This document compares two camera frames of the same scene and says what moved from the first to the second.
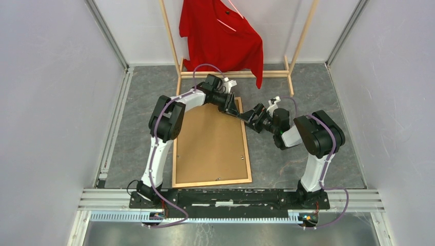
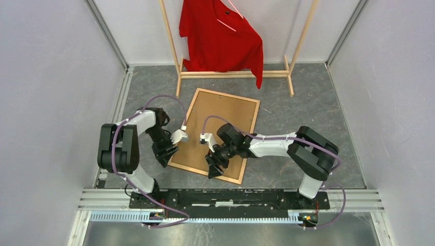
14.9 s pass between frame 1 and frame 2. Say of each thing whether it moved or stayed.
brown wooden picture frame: moved
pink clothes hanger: stayed
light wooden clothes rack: stayed
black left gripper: moved
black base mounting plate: stayed
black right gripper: moved
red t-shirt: stayed
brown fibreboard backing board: moved
